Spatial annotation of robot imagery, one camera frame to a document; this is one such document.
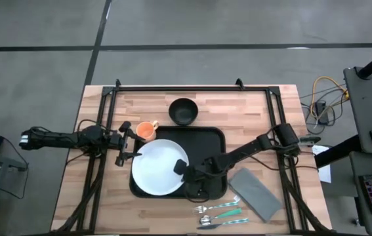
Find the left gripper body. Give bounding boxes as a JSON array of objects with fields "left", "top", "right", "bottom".
[{"left": 106, "top": 121, "right": 133, "bottom": 167}]

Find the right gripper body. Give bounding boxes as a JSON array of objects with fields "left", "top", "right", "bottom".
[{"left": 173, "top": 159, "right": 218, "bottom": 203}]

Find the orange mug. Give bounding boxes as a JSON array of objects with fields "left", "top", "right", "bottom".
[{"left": 135, "top": 119, "right": 159, "bottom": 142}]

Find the white round plate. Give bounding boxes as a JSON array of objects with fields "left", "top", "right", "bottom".
[{"left": 131, "top": 138, "right": 190, "bottom": 197}]

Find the fork with striped teal handle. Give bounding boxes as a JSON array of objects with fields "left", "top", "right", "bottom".
[{"left": 192, "top": 200, "right": 241, "bottom": 214}]

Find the spoon with solid teal handle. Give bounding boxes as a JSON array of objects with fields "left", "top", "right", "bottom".
[{"left": 199, "top": 208, "right": 243, "bottom": 226}]

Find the black bowl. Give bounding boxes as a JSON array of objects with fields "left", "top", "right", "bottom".
[{"left": 168, "top": 97, "right": 199, "bottom": 127}]

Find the grey cloth napkin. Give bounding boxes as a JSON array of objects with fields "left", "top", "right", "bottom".
[{"left": 227, "top": 167, "right": 283, "bottom": 223}]

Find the black serving tray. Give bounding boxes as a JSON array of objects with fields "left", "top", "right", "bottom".
[{"left": 129, "top": 125, "right": 228, "bottom": 200}]

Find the dark green clamp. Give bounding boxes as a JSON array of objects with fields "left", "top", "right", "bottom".
[{"left": 299, "top": 136, "right": 321, "bottom": 147}]

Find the white paper sheet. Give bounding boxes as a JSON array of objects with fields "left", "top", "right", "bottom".
[{"left": 312, "top": 145, "right": 333, "bottom": 184}]

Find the black desk leg bar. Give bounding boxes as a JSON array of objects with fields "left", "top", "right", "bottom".
[{"left": 314, "top": 134, "right": 354, "bottom": 168}]

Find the black power adapter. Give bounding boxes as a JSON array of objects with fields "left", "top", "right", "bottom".
[{"left": 315, "top": 100, "right": 330, "bottom": 125}]

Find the grey desk with keyboard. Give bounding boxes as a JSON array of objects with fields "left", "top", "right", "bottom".
[{"left": 348, "top": 151, "right": 372, "bottom": 236}]

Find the grey desk with pole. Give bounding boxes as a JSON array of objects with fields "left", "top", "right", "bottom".
[{"left": 342, "top": 66, "right": 372, "bottom": 155}]

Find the black aluminium table frame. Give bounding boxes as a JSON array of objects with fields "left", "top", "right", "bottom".
[{"left": 75, "top": 77, "right": 306, "bottom": 235}]

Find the yellow cable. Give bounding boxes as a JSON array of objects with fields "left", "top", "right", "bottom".
[{"left": 310, "top": 75, "right": 350, "bottom": 121}]

